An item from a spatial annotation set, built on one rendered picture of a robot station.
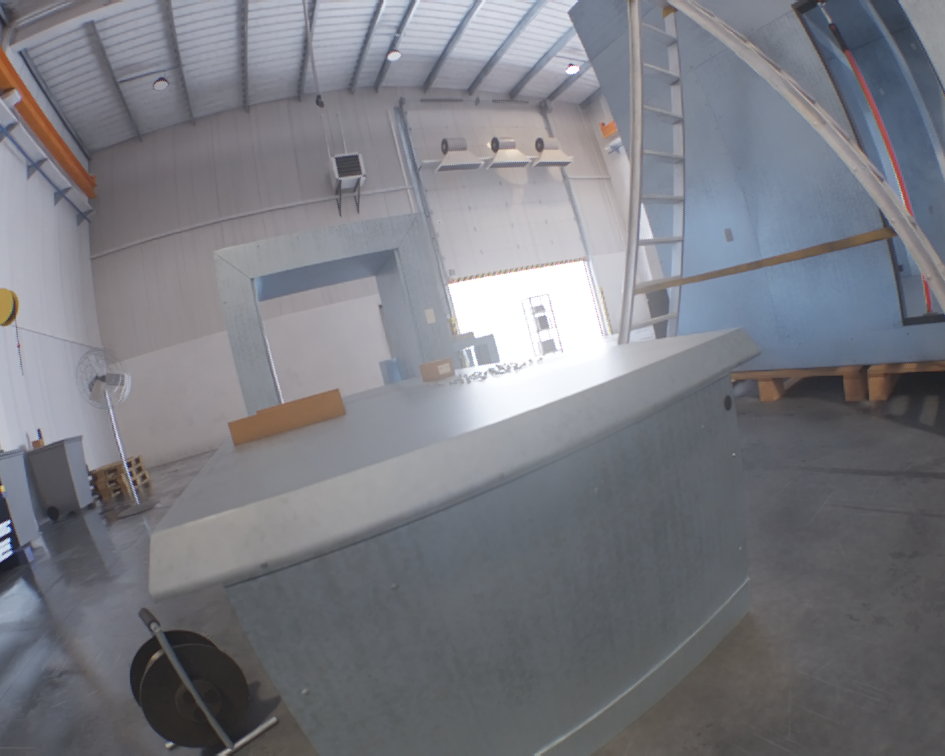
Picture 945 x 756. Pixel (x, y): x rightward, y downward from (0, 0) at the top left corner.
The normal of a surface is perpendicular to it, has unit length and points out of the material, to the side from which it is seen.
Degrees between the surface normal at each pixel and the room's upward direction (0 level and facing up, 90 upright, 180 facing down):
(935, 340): 90
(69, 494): 95
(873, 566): 0
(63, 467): 95
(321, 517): 68
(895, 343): 90
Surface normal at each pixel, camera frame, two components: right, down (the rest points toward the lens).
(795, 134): -0.88, 0.25
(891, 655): -0.25, -0.97
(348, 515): 0.32, -0.41
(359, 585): 0.45, -0.05
